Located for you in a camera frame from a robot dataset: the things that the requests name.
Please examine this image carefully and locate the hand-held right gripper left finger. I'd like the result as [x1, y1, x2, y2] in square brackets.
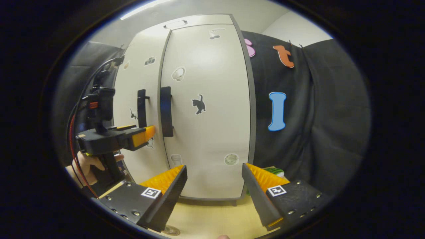
[100, 165, 188, 233]

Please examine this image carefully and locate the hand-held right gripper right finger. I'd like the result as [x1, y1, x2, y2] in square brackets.
[242, 163, 332, 232]

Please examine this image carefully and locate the round coaster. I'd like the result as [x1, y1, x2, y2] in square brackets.
[162, 225, 181, 236]

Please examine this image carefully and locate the white cabinet door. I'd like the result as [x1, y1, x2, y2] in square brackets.
[158, 24, 257, 200]
[112, 25, 173, 185]

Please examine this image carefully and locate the white grey cabinet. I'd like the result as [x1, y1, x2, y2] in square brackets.
[113, 14, 258, 207]

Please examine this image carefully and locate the white cabinet drawer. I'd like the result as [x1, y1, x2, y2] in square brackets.
[131, 14, 234, 37]

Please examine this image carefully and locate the green striped pink toy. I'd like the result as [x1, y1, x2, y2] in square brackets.
[262, 167, 285, 179]

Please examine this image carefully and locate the black left door handle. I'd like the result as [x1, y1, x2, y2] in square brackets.
[137, 89, 150, 128]

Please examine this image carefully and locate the red gripper cable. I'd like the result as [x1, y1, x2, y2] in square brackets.
[69, 110, 100, 190]

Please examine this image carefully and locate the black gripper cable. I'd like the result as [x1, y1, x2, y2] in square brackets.
[68, 56, 125, 173]

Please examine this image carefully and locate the metal drawer handle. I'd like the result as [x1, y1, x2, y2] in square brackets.
[164, 20, 188, 29]

